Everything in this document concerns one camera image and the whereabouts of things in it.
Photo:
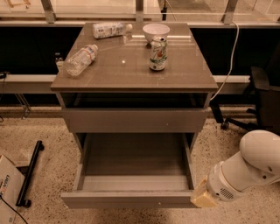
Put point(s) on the yellow foam-covered gripper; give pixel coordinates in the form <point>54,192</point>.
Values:
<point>219,184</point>

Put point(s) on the grey drawer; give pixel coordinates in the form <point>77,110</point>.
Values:
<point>98,120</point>
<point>145,170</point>

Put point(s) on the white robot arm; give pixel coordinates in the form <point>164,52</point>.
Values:
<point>257,163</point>

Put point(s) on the grey drawer cabinet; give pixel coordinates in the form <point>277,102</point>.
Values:
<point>120,78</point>

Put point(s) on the black office chair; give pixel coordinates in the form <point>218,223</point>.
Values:
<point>265,83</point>

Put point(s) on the green white soda can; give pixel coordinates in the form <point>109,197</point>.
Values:
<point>158,53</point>

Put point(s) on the black metal stand bar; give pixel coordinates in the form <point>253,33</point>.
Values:
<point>22,201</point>

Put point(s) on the white bowl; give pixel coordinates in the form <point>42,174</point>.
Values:
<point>155,30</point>

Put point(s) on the clear plastic bottle front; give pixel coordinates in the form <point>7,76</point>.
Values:
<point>77,63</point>

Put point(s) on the cardboard box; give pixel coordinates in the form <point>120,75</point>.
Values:
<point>11,180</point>

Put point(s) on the plastic bottle white label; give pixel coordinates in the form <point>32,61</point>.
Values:
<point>110,29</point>

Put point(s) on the small bottle behind cabinet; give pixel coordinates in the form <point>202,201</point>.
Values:
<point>59,60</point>

